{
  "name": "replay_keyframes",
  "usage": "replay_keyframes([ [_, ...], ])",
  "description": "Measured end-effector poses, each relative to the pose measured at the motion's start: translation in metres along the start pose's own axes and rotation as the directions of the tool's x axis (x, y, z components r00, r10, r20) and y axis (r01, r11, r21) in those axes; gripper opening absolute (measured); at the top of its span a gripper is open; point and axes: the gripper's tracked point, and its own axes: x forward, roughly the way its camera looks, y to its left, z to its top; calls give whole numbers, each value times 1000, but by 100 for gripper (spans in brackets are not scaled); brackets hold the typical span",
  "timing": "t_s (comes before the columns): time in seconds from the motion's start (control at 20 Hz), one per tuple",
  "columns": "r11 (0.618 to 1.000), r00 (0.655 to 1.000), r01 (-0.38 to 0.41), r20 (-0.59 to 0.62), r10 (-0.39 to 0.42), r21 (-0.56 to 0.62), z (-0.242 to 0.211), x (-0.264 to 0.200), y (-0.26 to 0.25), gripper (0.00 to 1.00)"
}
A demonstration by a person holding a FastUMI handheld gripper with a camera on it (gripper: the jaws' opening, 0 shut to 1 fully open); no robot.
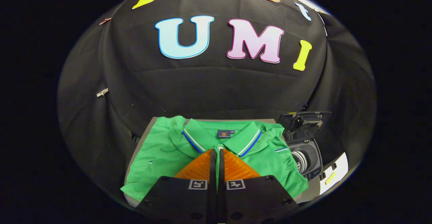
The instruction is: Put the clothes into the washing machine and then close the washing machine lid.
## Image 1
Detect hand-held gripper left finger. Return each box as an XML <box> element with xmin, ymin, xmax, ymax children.
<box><xmin>136</xmin><ymin>149</ymin><xmax>218</xmax><ymax>224</ymax></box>

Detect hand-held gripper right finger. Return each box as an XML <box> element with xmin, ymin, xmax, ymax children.
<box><xmin>218</xmin><ymin>149</ymin><xmax>300</xmax><ymax>224</ymax></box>

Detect green polo shirt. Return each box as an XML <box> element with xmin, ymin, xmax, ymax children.
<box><xmin>120</xmin><ymin>116</ymin><xmax>308</xmax><ymax>203</ymax></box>

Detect grey washing machine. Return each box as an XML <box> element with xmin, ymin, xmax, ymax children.
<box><xmin>283</xmin><ymin>137</ymin><xmax>324</xmax><ymax>181</ymax></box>

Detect white panel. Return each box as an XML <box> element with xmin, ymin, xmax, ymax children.
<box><xmin>319</xmin><ymin>152</ymin><xmax>349</xmax><ymax>195</ymax></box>

